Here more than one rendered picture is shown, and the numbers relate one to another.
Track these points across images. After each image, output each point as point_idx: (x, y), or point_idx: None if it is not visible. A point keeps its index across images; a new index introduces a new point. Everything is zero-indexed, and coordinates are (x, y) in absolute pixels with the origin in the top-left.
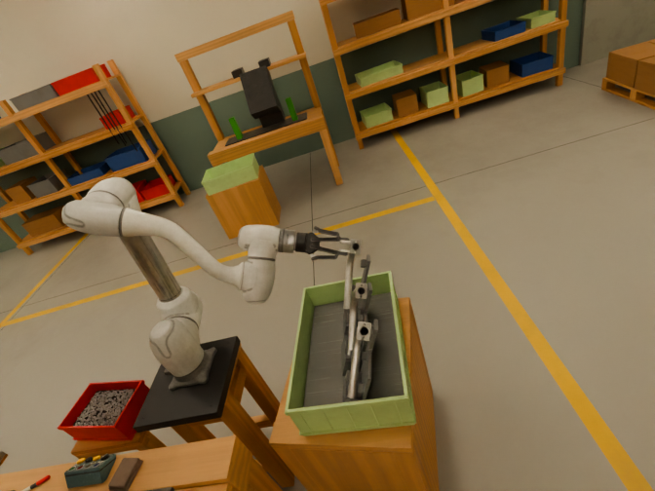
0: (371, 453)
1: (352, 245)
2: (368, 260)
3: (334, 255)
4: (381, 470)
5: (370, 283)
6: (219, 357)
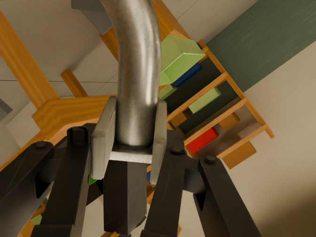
0: None
1: (156, 77)
2: (106, 32)
3: (49, 189)
4: None
5: (10, 113)
6: None
